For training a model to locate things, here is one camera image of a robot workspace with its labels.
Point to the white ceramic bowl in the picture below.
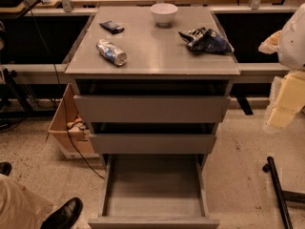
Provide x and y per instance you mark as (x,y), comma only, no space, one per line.
(163,13)

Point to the blue crumpled chip bag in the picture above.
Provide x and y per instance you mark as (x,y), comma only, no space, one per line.
(206,40)

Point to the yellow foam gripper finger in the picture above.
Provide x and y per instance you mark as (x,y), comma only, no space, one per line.
(287,99)

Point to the grey open bottom drawer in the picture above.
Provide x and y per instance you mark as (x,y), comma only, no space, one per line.
(153,192)

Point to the black leather shoe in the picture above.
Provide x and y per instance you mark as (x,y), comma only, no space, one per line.
(65,217)

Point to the small dark blue packet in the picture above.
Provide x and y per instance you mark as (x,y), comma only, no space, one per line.
(111,27)

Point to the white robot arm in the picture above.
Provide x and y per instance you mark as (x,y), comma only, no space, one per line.
(289,42)

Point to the black metal stand leg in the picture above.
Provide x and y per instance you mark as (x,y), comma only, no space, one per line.
(282,195)

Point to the grey middle drawer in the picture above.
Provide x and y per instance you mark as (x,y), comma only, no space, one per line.
(152,144)

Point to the beige trouser leg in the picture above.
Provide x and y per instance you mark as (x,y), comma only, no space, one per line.
(21,208)

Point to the grey drawer cabinet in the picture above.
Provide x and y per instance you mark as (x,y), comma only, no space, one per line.
(158,64)

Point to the cardboard box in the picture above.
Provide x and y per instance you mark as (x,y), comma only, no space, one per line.
(68,129)

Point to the grey top drawer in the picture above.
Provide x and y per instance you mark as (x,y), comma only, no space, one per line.
(152,109)

